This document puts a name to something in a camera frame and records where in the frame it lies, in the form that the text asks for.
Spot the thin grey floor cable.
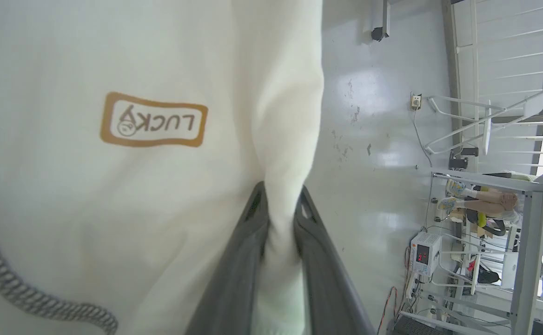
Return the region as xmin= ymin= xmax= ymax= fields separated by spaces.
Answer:
xmin=413 ymin=110 xmax=435 ymax=219

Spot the grey pole black foot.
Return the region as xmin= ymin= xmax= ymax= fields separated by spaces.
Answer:
xmin=371 ymin=0 xmax=391 ymax=42

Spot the white window railing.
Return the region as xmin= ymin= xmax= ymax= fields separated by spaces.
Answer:
xmin=441 ymin=0 xmax=543 ymax=178

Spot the white folding drying rack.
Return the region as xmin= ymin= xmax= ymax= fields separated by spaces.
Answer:
xmin=424 ymin=85 xmax=543 ymax=156

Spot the white power supply red display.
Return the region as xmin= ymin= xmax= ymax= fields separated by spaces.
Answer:
xmin=410 ymin=231 xmax=442 ymax=276

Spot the grey metal frame table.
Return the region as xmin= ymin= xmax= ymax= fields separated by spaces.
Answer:
xmin=432 ymin=170 xmax=543 ymax=335

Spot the red cable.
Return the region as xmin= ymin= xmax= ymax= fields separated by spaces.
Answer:
xmin=377 ymin=286 xmax=400 ymax=335

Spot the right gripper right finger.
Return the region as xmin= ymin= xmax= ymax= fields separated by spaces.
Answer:
xmin=293 ymin=185 xmax=377 ymax=335

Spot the white long-sleeve shirt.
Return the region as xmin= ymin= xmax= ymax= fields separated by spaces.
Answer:
xmin=0 ymin=0 xmax=325 ymax=335

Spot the seated person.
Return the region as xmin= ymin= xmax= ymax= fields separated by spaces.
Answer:
xmin=439 ymin=179 xmax=519 ymax=220

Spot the small black device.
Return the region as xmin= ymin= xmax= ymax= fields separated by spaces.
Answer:
xmin=448 ymin=147 xmax=479 ymax=171

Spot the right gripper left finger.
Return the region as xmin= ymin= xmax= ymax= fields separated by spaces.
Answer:
xmin=185 ymin=181 xmax=270 ymax=335

